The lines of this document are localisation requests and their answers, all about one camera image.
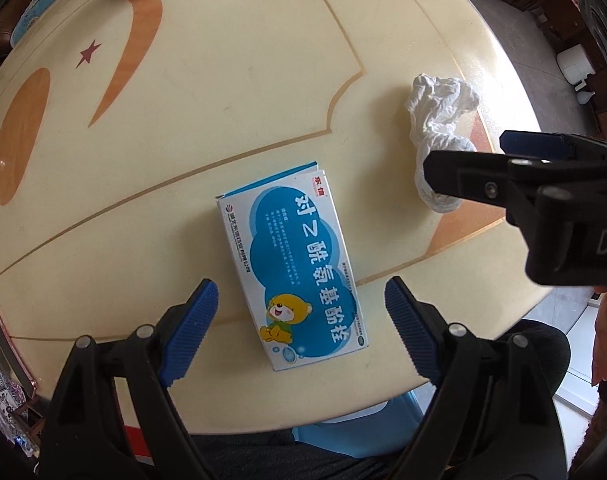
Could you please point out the red plastic object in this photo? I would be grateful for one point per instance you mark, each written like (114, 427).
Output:
(136, 440)

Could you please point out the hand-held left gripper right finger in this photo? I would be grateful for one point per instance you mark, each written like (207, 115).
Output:
(413, 335)

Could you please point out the patterned cloth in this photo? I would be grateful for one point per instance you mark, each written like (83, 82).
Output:
(1, 395)

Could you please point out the white plastic device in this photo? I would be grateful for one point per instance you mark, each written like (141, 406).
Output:
(576, 62)

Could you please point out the white tissue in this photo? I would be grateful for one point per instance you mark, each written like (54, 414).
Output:
(433, 120)

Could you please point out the person's dark trousers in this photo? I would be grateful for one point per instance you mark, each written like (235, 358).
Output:
(283, 452)

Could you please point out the small white object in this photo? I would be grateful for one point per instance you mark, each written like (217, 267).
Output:
(585, 95)

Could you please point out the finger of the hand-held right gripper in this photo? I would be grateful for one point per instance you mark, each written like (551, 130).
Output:
(463, 175)
(533, 142)

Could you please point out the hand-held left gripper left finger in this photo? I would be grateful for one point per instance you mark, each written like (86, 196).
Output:
(188, 335)

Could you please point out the blue floral cloth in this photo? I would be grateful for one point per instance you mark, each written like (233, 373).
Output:
(38, 5)

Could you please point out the blue white medicine box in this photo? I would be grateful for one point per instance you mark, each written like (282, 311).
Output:
(293, 260)

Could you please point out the blue plastic stool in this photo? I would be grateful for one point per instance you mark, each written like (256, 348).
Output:
(353, 422)

